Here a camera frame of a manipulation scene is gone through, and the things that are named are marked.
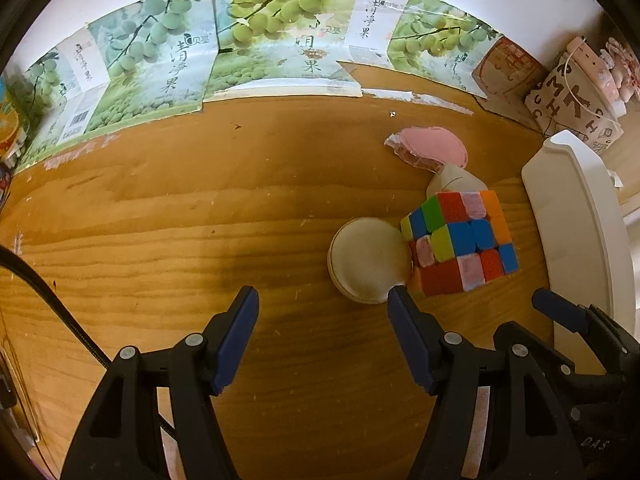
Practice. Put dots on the brown cardboard panel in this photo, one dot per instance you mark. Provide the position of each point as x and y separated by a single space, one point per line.
506 74

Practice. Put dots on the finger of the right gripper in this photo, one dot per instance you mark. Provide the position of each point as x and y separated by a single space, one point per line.
560 310

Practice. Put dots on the grape print cardboard sheet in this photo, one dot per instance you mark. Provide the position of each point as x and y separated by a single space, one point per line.
153 59

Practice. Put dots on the pink round tin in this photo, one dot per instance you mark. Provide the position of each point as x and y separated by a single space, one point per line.
598 73

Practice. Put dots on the beige lettered storage bag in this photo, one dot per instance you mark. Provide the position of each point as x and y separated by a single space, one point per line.
568 100

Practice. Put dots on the pink oval packet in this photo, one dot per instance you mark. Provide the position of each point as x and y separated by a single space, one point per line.
428 148

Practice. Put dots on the gold round compact case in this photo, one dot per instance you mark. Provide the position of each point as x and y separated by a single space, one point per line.
367 257

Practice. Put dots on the multicolour puzzle cube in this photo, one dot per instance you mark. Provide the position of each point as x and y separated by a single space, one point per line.
458 241

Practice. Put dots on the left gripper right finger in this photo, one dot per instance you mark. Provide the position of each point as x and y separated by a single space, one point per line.
419 336

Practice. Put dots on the brown-haired rag doll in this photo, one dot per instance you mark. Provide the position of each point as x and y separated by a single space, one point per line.
624 68

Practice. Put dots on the orange juice carton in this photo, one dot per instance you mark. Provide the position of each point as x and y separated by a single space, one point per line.
10 120

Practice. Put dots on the beige house-shaped box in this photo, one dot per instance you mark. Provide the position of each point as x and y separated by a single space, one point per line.
452 178

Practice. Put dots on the white plastic bin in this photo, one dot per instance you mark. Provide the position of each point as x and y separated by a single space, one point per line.
582 231

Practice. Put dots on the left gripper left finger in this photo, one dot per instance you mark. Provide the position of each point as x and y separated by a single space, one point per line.
229 334

